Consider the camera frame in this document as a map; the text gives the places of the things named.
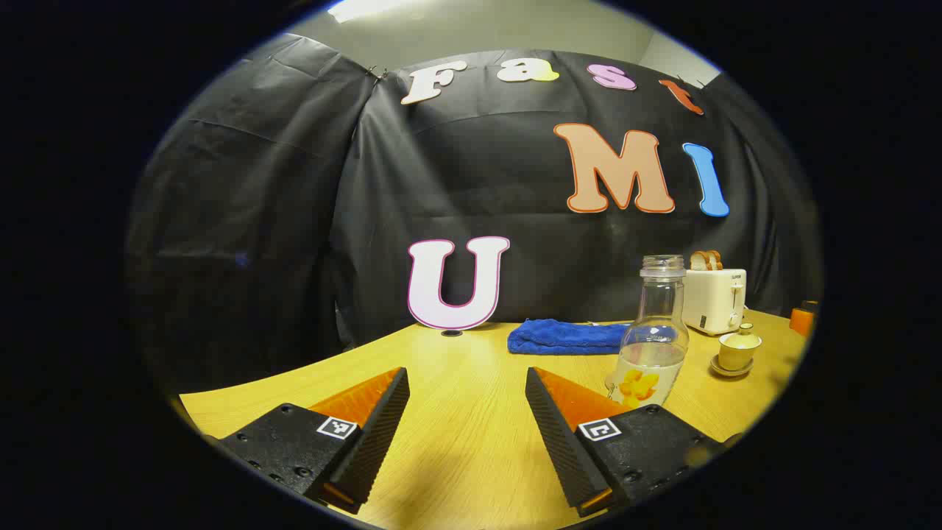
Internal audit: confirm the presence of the clear water bottle flower label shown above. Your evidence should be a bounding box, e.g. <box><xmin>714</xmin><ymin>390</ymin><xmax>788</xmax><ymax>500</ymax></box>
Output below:
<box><xmin>607</xmin><ymin>255</ymin><xmax>690</xmax><ymax>410</ymax></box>

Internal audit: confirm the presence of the cream saucer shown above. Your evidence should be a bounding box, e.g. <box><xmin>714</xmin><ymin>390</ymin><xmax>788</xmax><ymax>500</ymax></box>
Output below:
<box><xmin>709</xmin><ymin>355</ymin><xmax>755</xmax><ymax>378</ymax></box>

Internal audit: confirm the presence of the cream teacup lid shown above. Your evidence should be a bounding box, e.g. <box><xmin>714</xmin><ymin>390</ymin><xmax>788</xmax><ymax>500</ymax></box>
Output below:
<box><xmin>720</xmin><ymin>322</ymin><xmax>763</xmax><ymax>351</ymax></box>

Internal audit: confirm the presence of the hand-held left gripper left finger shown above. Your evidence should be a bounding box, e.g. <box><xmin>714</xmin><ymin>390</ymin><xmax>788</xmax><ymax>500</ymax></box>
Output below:
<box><xmin>219</xmin><ymin>367</ymin><xmax>411</xmax><ymax>515</ymax></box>

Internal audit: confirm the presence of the white toaster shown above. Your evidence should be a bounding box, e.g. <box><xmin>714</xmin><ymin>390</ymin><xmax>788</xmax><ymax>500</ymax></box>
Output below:
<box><xmin>681</xmin><ymin>269</ymin><xmax>748</xmax><ymax>336</ymax></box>

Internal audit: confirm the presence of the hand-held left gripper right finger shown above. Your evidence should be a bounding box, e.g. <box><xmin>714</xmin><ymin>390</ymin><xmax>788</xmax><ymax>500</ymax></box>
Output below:
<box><xmin>525</xmin><ymin>366</ymin><xmax>727</xmax><ymax>518</ymax></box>

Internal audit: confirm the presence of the blue towel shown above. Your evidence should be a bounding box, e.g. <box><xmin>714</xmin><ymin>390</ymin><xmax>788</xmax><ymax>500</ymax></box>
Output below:
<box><xmin>507</xmin><ymin>318</ymin><xmax>632</xmax><ymax>356</ymax></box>

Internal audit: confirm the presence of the black backdrop cloth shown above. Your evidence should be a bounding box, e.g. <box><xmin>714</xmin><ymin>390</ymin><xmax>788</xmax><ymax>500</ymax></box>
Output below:
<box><xmin>125</xmin><ymin>33</ymin><xmax>824</xmax><ymax>384</ymax></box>

